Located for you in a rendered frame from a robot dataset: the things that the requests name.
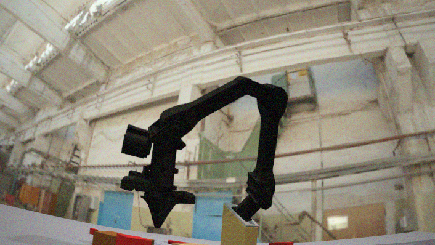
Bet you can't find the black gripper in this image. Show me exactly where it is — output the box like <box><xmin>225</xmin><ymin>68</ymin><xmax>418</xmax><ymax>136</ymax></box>
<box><xmin>120</xmin><ymin>159</ymin><xmax>196</xmax><ymax>228</ymax></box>

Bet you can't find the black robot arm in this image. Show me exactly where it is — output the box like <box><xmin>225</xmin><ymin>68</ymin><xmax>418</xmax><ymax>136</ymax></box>
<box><xmin>121</xmin><ymin>76</ymin><xmax>288</xmax><ymax>222</ymax></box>

